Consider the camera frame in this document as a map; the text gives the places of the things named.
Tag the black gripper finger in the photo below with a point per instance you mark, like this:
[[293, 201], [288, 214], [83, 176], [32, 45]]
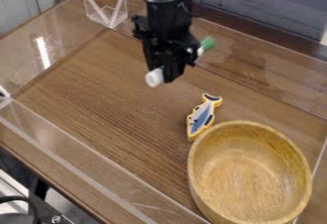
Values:
[[173, 65], [152, 51]]

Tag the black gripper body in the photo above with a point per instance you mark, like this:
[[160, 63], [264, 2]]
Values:
[[168, 19]]

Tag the green white marker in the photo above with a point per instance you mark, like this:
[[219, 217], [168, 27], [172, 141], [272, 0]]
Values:
[[153, 77]]

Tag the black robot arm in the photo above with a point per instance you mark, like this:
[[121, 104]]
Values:
[[163, 29]]

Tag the brown wooden bowl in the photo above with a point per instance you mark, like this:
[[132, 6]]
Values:
[[249, 176]]

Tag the yellow blue fish toy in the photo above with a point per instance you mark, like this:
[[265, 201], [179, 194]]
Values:
[[201, 117]]

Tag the clear acrylic front wall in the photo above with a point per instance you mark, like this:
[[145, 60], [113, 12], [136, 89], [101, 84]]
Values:
[[99, 185]]

